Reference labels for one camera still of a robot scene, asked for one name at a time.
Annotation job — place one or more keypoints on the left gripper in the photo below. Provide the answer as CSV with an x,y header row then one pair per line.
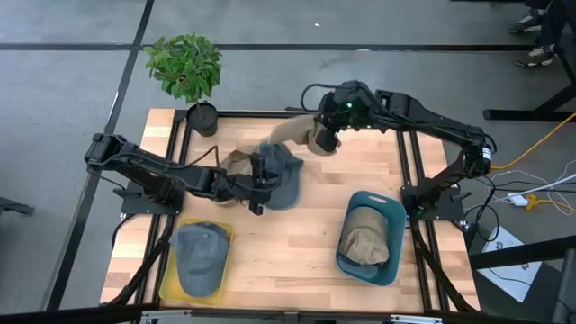
x,y
245,184

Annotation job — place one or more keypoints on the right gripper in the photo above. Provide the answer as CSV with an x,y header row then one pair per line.
x,y
355,114

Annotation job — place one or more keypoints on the tan baseball cap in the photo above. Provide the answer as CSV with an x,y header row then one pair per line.
x,y
236,163
292,132
364,238

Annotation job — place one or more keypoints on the blue-grey baseball cap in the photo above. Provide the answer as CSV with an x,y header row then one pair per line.
x,y
285,189
200,265

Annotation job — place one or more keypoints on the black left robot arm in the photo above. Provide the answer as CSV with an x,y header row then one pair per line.
x,y
148,171

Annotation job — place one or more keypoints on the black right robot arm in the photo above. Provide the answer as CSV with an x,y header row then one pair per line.
x,y
427,117

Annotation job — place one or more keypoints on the teal plastic bin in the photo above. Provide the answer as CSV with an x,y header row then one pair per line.
x,y
398,234

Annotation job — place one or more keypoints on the yellow plastic bin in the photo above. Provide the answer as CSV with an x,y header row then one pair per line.
x,y
166,288

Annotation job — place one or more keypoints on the potted green plant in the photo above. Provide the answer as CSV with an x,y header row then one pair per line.
x,y
184,67

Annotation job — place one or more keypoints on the black desk leg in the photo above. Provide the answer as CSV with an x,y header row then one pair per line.
x,y
517,115

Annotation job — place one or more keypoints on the person's shoe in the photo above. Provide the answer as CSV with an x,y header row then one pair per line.
x,y
535,56
526,22

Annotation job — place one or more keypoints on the black rig beam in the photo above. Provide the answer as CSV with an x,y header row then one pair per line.
x,y
517,255

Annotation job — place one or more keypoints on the person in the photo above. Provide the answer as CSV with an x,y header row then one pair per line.
x,y
551,22

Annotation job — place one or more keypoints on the white paper sheet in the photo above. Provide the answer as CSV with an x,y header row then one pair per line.
x,y
508,279

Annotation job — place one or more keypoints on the black furniture foot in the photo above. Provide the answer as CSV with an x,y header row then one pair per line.
x,y
13,206

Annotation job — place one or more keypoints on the black horizontal rig bar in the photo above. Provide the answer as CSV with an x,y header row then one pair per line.
x,y
54,317

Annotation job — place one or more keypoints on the black aluminium table frame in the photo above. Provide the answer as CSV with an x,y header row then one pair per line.
x,y
234,114

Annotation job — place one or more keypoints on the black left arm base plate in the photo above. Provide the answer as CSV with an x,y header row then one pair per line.
x,y
144,209

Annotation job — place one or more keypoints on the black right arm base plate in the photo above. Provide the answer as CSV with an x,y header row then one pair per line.
x,y
454,213

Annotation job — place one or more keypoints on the silver bracket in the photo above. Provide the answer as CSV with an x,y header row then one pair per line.
x,y
164,315
416,319

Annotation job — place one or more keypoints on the black rig post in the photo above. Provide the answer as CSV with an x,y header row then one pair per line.
x,y
564,292

